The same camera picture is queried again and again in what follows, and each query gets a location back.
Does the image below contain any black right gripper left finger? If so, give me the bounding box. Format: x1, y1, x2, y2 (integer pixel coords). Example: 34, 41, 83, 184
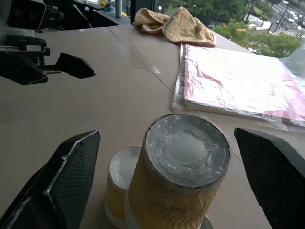
0, 130, 102, 229

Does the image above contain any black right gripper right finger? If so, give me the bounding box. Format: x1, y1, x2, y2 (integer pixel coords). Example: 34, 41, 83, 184
234, 127, 305, 229

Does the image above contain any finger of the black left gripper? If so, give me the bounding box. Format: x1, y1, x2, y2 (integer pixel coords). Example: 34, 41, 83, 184
0, 51, 48, 86
45, 52, 96, 79

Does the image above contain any yellow ribbed paper cup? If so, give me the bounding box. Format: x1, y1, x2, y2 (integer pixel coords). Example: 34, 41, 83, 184
104, 146, 143, 225
125, 114, 232, 229

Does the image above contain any colourful toy figure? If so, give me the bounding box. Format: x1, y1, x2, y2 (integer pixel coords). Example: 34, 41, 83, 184
99, 0, 115, 13

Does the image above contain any white pole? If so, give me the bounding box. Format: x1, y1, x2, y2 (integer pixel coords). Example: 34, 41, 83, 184
115, 0, 123, 18

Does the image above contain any coloured paper pack in plastic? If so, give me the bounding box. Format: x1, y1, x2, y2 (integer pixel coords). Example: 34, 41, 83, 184
171, 42, 305, 131

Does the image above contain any yellow crumpled towel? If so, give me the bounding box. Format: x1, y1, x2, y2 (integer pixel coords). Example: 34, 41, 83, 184
131, 6, 217, 48

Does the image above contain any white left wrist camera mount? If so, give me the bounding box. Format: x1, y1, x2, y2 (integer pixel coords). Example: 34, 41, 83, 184
0, 0, 47, 36

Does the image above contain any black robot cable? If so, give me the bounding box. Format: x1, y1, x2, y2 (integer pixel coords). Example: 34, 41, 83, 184
44, 4, 65, 32

